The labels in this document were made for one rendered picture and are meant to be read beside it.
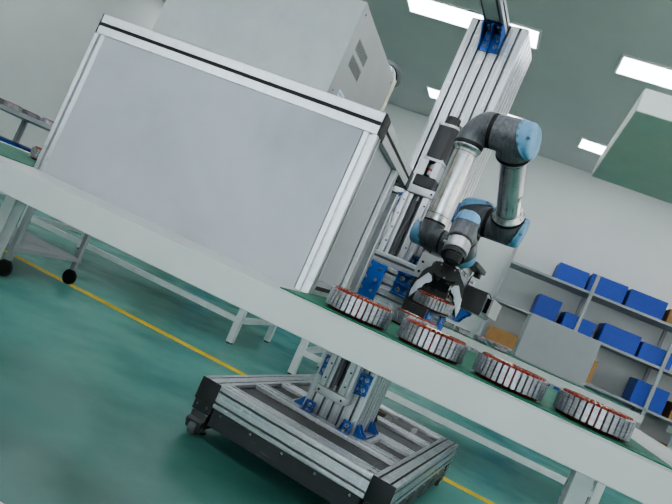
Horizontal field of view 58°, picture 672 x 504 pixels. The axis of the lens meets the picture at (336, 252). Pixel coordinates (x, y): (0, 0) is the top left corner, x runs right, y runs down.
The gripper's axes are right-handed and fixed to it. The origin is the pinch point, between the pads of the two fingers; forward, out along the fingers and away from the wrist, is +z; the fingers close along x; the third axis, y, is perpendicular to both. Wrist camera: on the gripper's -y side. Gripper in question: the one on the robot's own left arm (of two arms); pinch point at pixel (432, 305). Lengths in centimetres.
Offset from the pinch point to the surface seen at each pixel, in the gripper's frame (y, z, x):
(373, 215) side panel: -33.6, 4.5, 20.7
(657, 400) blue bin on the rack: 491, -292, -287
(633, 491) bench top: -66, 52, -30
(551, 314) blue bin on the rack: 484, -338, -147
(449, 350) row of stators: -60, 41, -3
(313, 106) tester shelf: -60, 5, 37
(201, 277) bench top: -60, 48, 36
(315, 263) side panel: -47, 29, 24
